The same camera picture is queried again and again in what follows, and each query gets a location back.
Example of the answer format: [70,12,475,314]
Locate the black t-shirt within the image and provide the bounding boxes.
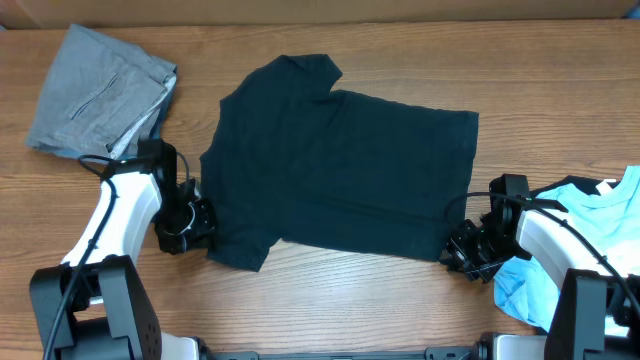
[200,54,479,271]

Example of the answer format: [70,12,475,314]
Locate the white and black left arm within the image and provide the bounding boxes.
[29,143,215,359]

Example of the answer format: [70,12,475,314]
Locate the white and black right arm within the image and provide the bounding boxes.
[441,194,639,359]

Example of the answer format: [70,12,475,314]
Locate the folded blue garment under shorts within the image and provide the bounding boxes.
[140,108,164,141]

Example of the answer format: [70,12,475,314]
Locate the light blue t-shirt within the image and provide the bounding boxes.
[493,165,640,337]

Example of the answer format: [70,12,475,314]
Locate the folded grey shorts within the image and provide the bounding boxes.
[26,24,177,159]

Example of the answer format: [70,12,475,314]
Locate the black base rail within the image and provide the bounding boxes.
[199,347,478,360]

